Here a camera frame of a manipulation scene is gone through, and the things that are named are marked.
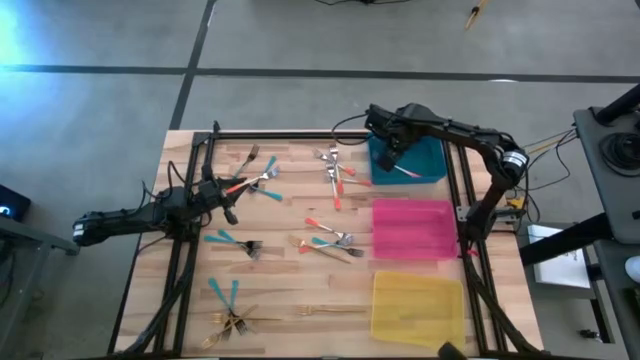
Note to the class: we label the gold metal fork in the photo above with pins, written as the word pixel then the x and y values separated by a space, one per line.
pixel 340 310
pixel 212 341
pixel 265 318
pixel 325 252

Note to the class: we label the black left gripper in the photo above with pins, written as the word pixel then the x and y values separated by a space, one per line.
pixel 214 196

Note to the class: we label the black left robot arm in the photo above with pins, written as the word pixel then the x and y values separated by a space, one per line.
pixel 115 222

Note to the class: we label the black glowing device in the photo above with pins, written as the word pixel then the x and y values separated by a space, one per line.
pixel 12 202

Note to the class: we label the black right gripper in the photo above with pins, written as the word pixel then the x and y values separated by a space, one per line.
pixel 390 125

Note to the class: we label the grey equipment cart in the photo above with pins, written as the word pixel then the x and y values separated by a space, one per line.
pixel 615 190

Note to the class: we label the black stand leg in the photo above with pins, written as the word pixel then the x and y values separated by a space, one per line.
pixel 565 240

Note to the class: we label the white box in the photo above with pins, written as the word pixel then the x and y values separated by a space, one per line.
pixel 560 255

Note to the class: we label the grey side table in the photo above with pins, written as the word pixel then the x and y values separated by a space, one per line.
pixel 30 237

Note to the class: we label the pink plastic bin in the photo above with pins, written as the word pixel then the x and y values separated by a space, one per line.
pixel 415 230

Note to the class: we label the blue plastic bin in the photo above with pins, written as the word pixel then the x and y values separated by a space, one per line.
pixel 425 160

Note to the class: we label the yellow plastic bin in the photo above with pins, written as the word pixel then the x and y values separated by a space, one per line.
pixel 417 310

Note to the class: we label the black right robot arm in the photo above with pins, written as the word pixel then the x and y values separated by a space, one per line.
pixel 465 131

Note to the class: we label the yellow tripod leg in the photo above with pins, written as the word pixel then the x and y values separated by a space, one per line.
pixel 475 15

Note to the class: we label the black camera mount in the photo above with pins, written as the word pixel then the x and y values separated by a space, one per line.
pixel 451 351

